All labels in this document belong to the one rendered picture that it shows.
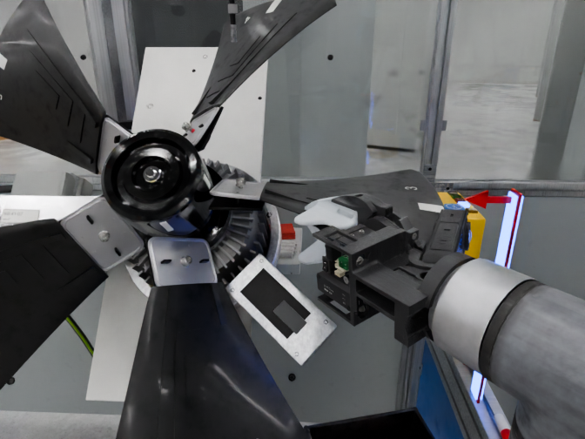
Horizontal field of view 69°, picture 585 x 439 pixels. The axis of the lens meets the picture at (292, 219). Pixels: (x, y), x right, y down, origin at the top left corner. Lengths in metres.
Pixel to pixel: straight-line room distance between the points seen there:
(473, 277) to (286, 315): 0.34
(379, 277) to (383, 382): 1.34
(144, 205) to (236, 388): 0.23
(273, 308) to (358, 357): 1.01
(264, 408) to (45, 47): 0.55
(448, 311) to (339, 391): 1.39
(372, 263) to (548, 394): 0.15
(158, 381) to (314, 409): 1.29
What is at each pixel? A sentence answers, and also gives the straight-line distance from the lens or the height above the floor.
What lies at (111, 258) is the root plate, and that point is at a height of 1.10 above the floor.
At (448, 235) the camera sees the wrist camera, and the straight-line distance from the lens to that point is 0.40.
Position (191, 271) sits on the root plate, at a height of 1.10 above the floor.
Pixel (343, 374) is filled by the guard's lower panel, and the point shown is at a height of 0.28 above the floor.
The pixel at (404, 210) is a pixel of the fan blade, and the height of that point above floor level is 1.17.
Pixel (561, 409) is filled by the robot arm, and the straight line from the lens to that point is 0.30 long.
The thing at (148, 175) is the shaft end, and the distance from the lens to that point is 0.52.
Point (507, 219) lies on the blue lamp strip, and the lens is 0.61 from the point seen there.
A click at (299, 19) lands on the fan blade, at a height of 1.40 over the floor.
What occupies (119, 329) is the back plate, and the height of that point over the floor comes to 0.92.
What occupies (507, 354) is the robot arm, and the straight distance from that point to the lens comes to 0.30.
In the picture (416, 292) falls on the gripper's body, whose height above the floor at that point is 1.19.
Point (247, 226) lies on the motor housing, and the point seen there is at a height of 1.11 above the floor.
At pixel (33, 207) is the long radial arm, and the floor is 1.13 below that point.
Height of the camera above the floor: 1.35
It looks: 21 degrees down
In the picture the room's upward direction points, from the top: straight up
